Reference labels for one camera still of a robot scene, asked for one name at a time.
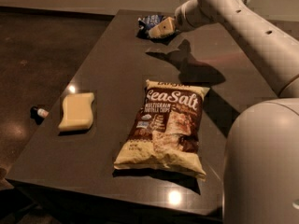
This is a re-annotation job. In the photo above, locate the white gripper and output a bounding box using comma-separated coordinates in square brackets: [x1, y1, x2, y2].
[149, 0, 215, 38]

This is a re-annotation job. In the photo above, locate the blue chip bag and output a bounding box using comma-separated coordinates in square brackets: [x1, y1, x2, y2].
[137, 14, 168, 39]

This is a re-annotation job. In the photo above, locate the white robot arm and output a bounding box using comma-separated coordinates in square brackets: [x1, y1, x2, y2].
[150, 0, 299, 224]

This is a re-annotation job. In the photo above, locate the brown sea salt chip bag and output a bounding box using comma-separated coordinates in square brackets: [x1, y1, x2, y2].
[114, 80, 209, 180]

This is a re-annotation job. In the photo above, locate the yellow sponge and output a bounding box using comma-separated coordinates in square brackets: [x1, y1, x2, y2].
[58, 92, 94, 132]

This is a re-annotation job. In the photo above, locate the small dark bottle on floor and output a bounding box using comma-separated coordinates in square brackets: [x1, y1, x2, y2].
[30, 106, 49, 119]

